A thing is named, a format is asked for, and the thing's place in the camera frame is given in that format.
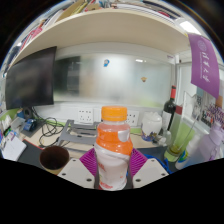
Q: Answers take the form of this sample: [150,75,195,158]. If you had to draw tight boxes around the floral patterned mug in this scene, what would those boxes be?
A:
[39,145,71,176]

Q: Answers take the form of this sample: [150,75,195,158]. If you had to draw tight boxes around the tangled black cables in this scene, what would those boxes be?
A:
[31,106,69,148]

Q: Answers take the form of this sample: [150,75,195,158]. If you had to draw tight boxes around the white lidded jar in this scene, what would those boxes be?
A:
[140,111,163,143]

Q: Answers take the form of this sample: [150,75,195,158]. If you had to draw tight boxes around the orange-capped drink bottle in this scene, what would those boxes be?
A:
[94,105,134,191]

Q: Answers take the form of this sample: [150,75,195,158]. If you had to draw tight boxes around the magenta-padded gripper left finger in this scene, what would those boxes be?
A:
[57,148,99,190]

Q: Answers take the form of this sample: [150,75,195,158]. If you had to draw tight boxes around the green glass vase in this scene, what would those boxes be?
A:
[166,123,198,163]

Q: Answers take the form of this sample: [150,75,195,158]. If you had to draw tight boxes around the ceiling lights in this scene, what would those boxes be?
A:
[179,20,202,36]

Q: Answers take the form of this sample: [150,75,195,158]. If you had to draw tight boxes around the framed group photo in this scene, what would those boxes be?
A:
[196,86,224,134]

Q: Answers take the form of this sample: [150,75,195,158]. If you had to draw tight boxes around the small blue box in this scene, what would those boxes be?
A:
[22,118,38,132]

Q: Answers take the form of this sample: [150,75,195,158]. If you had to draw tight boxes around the dark wine bottle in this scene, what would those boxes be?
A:
[162,85,178,132]

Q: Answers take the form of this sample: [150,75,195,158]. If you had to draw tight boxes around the black desk mat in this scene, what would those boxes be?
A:
[17,139,174,174]

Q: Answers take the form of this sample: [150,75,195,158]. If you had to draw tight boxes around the black computer monitor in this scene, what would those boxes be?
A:
[4,45,58,119]

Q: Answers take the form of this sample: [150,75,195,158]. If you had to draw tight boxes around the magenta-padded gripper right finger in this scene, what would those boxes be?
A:
[129,148,170,189]

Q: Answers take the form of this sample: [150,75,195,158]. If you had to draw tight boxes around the translucent purple water bottle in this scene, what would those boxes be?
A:
[186,121,224,161]

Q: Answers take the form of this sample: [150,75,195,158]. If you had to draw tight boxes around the white wall socket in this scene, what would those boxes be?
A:
[126,109,140,127]
[77,107,95,124]

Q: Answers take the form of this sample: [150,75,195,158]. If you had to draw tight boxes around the purple pennant flag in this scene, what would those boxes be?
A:
[187,33,221,100]

